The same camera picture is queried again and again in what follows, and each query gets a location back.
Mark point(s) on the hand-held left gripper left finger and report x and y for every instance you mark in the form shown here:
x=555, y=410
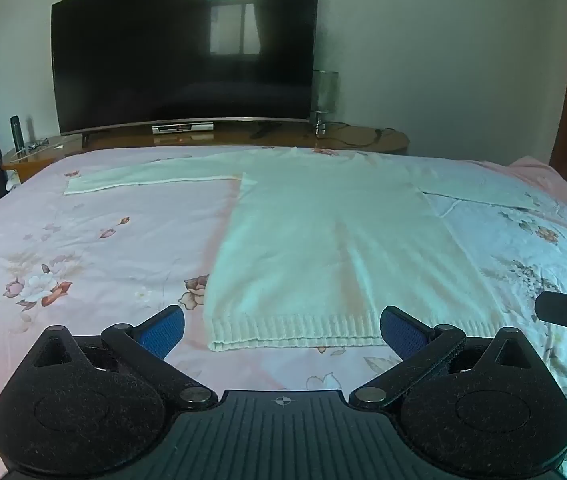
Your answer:
x=163, y=329

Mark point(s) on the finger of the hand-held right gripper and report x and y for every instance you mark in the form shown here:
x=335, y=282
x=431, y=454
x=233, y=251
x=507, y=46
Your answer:
x=561, y=308

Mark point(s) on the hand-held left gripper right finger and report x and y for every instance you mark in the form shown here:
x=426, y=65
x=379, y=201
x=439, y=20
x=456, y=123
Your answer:
x=402, y=331

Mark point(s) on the white knit sweater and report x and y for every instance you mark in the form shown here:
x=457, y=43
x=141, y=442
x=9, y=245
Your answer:
x=323, y=240

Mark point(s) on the pink floral bed sheet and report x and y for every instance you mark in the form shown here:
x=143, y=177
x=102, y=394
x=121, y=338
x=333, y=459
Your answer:
x=88, y=240

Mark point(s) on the silver set-top box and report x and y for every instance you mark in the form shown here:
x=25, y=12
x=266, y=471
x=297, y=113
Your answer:
x=182, y=127

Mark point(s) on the eyeglasses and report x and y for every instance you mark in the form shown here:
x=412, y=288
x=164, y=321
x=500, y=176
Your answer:
x=38, y=144

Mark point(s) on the wooden television cabinet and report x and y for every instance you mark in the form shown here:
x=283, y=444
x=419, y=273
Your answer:
x=283, y=139

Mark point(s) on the clear glass table lamp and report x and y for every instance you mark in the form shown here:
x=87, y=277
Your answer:
x=324, y=91

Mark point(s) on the black curved television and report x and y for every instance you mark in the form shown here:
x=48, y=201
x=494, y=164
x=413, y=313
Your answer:
x=183, y=45

